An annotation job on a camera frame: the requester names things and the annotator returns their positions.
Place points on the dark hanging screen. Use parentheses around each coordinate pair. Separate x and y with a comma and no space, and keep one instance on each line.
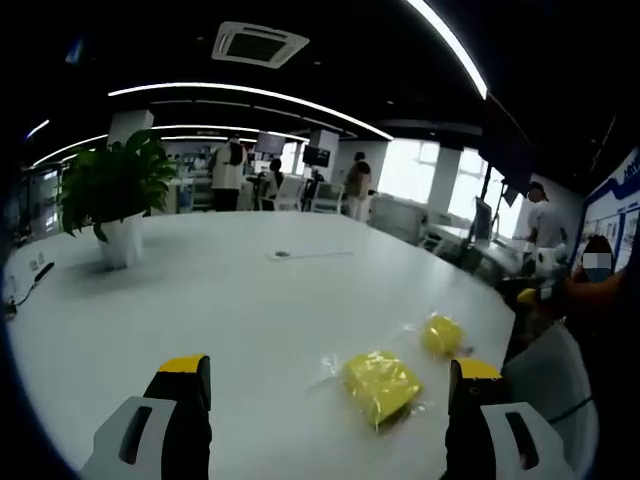
(271,142)
(317,156)

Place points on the grey monitor on stand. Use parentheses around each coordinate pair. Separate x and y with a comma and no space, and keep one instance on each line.
(482,220)

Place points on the yellow square silicone block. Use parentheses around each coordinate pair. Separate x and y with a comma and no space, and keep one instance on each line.
(380,385)

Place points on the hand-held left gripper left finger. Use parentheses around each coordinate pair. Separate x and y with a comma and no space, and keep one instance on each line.
(185,425)

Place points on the black photo light panel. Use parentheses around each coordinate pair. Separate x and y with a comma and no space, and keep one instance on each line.
(507,145)

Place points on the ceiling air conditioner vent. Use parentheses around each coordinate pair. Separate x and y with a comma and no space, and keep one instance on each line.
(260,45)

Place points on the white chair back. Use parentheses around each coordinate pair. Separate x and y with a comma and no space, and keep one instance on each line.
(550,365)

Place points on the wall poster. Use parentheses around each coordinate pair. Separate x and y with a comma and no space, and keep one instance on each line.
(615,210)

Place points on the green plant in white pot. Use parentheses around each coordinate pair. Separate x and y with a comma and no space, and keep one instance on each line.
(120,245)

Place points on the yellow round silicone block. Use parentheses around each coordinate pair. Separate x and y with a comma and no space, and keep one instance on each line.
(441,334)

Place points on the person's dark torso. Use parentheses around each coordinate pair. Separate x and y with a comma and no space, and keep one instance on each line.
(615,375)

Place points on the long curved ceiling light strip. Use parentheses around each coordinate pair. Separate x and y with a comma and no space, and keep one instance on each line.
(250,90)

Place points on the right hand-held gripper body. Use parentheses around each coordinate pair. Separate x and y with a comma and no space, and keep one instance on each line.
(552,260)

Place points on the white office chair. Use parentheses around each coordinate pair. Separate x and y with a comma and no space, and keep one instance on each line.
(327,197)
(291,192)

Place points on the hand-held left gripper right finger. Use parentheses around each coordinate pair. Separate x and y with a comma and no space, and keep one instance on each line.
(467,425)

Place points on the straight ceiling light strip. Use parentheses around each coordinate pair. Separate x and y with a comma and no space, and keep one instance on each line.
(450,42)

